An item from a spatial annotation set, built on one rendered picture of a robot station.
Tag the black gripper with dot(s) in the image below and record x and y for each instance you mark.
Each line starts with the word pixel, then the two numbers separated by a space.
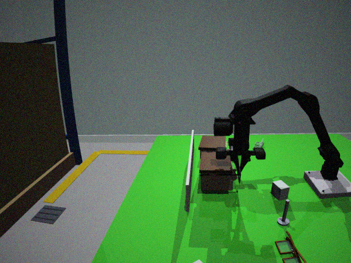
pixel 240 148

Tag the white thin panel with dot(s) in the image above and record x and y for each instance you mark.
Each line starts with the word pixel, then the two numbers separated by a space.
pixel 190 172

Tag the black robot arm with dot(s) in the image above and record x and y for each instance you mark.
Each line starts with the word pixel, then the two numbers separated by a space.
pixel 244 109

